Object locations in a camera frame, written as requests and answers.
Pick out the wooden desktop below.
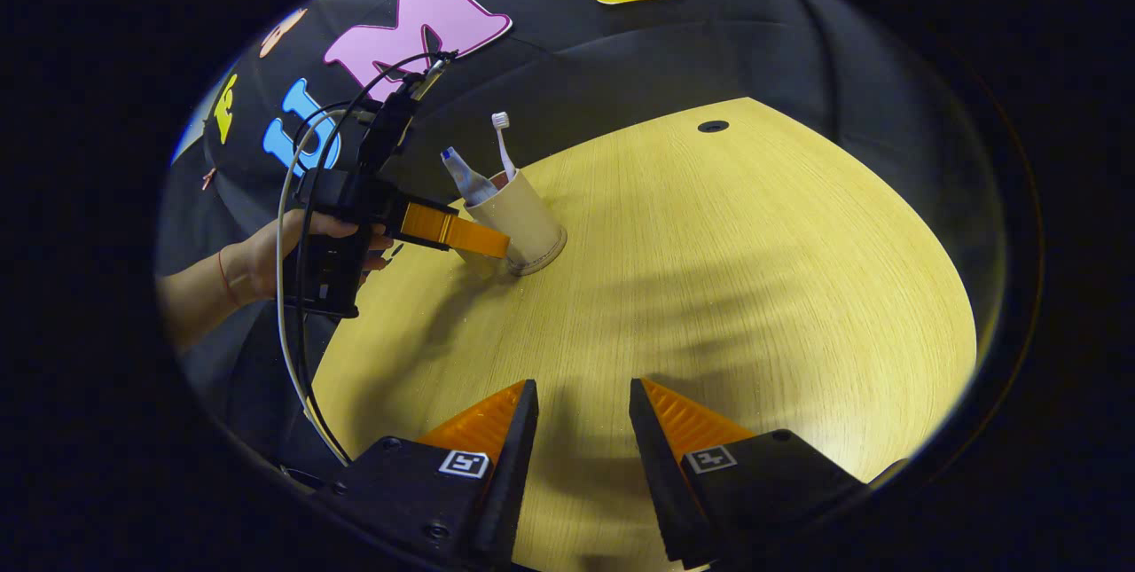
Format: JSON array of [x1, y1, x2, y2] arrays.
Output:
[[310, 97, 978, 572]]

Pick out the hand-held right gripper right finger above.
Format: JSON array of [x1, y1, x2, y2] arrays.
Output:
[[629, 378, 870, 571]]

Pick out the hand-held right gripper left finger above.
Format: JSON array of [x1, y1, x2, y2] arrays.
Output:
[[315, 379, 540, 568]]

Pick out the white cable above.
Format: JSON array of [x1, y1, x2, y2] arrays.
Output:
[[276, 108, 352, 467]]

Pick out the black cable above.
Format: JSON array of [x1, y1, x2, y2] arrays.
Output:
[[288, 49, 458, 466]]

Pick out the white toothbrush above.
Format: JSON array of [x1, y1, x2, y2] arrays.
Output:
[[491, 111, 519, 184]]

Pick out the black backdrop cloth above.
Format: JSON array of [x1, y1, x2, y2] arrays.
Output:
[[155, 0, 1012, 458]]

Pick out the white toothpaste tube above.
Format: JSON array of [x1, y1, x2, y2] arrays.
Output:
[[440, 145, 499, 208]]

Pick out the beige cup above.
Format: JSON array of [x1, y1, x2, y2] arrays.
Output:
[[461, 168, 569, 278]]

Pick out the red string bracelet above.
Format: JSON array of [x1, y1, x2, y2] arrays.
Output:
[[217, 248, 242, 309]]

